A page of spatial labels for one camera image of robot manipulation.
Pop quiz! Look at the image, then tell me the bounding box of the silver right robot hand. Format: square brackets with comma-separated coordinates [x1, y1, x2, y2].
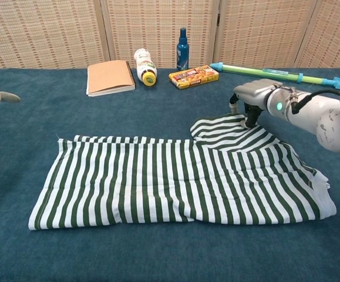
[229, 78, 279, 130]

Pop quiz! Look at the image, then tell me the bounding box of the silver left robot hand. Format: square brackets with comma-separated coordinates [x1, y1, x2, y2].
[0, 90, 21, 156]

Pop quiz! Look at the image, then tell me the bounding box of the green white striped t-shirt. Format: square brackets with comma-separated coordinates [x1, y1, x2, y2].
[28, 113, 338, 231]

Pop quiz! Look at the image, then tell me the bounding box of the green blue water gun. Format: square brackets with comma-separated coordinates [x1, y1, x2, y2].
[210, 61, 340, 90]

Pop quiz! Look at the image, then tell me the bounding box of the woven bamboo screen panel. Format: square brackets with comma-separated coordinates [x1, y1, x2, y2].
[213, 0, 325, 68]
[0, 0, 112, 70]
[294, 0, 340, 68]
[100, 0, 220, 69]

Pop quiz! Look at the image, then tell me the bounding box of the yellow curry box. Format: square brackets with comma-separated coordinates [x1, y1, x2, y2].
[168, 64, 220, 90]

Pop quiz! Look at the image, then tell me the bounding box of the blue spray bottle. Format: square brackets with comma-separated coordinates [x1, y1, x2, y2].
[176, 27, 190, 71]

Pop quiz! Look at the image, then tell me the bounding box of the brown spiral notebook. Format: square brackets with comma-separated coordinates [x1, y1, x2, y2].
[86, 59, 137, 98]

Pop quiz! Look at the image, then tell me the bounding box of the white bottle yellow cap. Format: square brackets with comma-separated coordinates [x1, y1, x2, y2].
[133, 48, 158, 87]

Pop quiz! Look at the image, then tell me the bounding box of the blue carpet table cover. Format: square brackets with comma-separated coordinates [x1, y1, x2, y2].
[0, 67, 340, 282]

